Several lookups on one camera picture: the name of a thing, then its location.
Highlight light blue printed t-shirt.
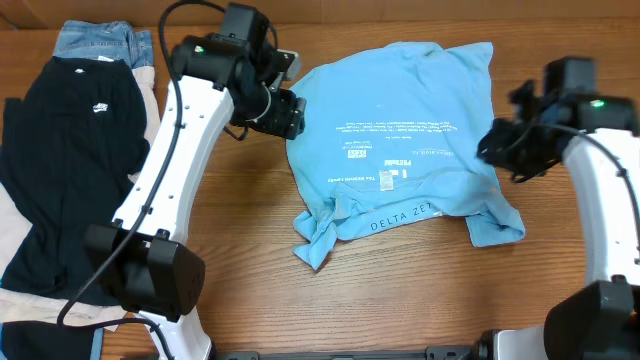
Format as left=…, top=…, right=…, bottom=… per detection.
left=286, top=42, right=526, bottom=269

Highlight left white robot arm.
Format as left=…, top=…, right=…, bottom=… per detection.
left=85, top=3, right=306, bottom=359

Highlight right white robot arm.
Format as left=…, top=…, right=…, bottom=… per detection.
left=467, top=57, right=639, bottom=359

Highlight blue denim jeans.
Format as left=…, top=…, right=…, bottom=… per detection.
left=53, top=20, right=154, bottom=69

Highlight black t-shirt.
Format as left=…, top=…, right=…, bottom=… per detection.
left=1, top=57, right=150, bottom=299

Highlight beige garment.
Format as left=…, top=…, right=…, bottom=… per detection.
left=1, top=66, right=160, bottom=326

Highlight dark garment with blue trim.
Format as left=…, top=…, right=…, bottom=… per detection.
left=1, top=322, right=104, bottom=360

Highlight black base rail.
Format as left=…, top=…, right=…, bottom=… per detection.
left=212, top=345, right=474, bottom=360

